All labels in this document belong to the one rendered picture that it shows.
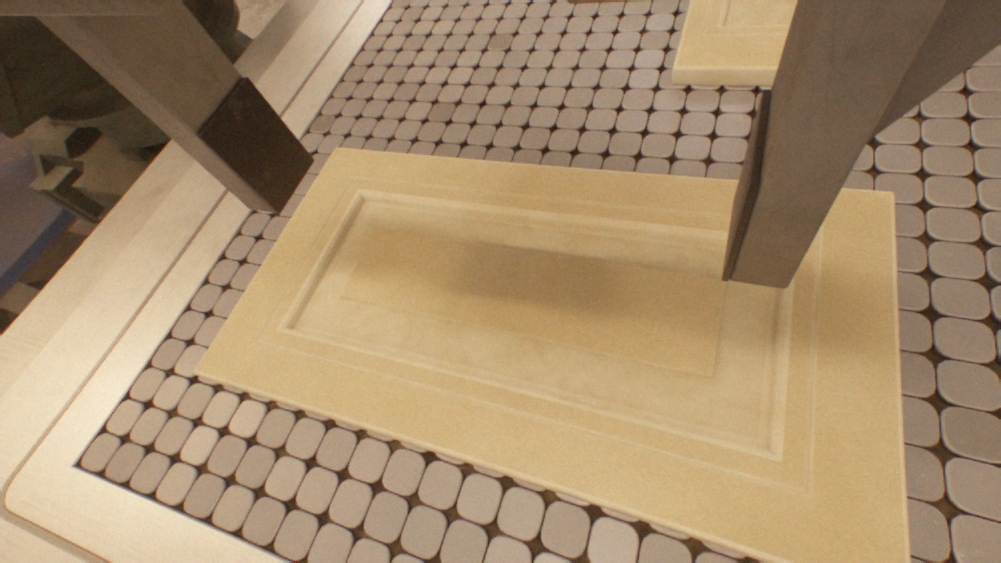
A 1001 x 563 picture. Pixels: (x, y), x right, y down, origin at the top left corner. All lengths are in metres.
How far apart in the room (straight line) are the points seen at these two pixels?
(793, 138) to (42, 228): 2.17
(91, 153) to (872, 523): 1.44
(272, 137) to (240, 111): 0.03
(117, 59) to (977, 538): 0.49
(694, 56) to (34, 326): 0.75
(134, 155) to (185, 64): 0.97
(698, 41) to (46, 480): 0.69
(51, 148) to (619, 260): 1.34
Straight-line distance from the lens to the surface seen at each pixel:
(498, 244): 0.41
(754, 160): 0.21
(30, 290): 2.26
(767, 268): 0.24
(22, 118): 1.14
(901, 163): 0.49
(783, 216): 0.21
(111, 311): 0.63
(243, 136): 0.35
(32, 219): 2.29
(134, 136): 1.26
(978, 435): 0.39
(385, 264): 0.43
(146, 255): 0.65
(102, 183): 1.33
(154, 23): 0.33
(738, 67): 0.52
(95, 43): 0.31
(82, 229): 1.61
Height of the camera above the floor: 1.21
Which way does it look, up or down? 57 degrees down
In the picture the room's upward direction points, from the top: 24 degrees counter-clockwise
